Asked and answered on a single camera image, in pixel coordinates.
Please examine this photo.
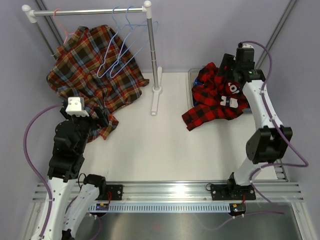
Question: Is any purple cable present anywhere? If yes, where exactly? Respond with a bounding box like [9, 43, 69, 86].
[22, 104, 67, 238]
[237, 40, 310, 216]

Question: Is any silver white clothes rack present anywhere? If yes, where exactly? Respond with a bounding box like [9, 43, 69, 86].
[21, 0, 164, 116]

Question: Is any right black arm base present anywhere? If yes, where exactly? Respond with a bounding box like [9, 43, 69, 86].
[205, 183, 257, 201]

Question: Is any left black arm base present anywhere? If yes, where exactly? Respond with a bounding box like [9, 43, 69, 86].
[96, 184, 124, 201]

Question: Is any light blue hanger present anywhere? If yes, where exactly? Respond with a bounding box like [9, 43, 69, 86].
[105, 6, 159, 78]

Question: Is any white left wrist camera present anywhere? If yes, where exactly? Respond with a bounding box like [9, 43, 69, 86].
[65, 96, 89, 117]

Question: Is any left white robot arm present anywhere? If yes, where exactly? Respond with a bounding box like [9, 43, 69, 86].
[31, 107, 108, 240]

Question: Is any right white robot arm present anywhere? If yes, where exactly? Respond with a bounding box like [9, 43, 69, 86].
[211, 44, 293, 201]

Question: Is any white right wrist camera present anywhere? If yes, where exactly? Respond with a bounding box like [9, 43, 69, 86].
[237, 42, 254, 52]

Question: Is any blue hanger holding red shirt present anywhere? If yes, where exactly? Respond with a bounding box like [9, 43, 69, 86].
[96, 6, 148, 79]

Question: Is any aluminium mounting rail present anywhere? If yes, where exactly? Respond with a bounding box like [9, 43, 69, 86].
[32, 181, 305, 202]

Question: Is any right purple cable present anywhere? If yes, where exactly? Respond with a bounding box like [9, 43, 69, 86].
[237, 40, 310, 216]

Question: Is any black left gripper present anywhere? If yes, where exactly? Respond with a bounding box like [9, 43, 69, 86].
[61, 106, 109, 154]

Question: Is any white slotted cable duct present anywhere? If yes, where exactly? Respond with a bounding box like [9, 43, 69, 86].
[88, 202, 231, 213]

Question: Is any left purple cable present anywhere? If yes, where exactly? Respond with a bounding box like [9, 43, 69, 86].
[22, 104, 67, 238]

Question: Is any blue plaid shirt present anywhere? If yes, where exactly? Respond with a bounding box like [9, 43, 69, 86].
[191, 78, 251, 111]

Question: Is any red black checked shirt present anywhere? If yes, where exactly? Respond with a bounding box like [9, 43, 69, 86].
[181, 62, 250, 131]

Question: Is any pink wire hanger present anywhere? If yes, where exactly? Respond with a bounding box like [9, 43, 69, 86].
[53, 8, 74, 44]

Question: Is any brown plaid shirt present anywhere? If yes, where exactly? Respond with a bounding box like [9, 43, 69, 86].
[46, 25, 149, 142]

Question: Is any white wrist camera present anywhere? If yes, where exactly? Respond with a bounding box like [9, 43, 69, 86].
[65, 96, 89, 117]
[237, 42, 254, 52]

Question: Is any clear grey plastic bin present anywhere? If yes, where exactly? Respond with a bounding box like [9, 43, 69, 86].
[187, 67, 253, 113]

